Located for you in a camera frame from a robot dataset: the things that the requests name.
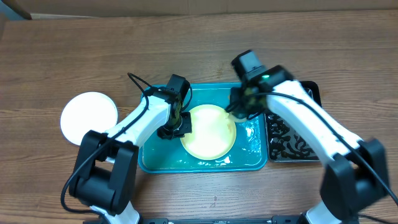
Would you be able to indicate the teal plastic tray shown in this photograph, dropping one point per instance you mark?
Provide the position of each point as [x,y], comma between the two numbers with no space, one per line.
[249,151]

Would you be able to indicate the black water tray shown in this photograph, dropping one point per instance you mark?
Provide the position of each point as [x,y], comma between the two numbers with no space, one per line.
[284,143]

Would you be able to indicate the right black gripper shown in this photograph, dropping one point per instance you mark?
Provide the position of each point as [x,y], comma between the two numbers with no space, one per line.
[238,106]

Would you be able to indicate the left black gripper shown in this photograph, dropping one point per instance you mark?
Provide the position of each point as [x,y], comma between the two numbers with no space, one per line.
[186,127]

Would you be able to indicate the white plate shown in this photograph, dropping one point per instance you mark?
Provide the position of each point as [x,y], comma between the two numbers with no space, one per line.
[85,112]

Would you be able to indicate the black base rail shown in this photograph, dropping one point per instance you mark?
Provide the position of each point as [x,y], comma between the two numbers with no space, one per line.
[278,219]

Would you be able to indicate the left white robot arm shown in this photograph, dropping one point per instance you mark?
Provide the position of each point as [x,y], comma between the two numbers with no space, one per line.
[104,174]

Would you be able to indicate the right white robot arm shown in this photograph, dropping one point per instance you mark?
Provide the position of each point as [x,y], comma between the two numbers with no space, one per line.
[356,174]

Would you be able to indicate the yellow green sponge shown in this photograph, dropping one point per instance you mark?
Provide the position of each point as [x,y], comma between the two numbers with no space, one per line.
[237,117]

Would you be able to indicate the yellow-green rimmed plate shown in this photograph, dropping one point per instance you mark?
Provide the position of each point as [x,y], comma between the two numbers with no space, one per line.
[213,133]

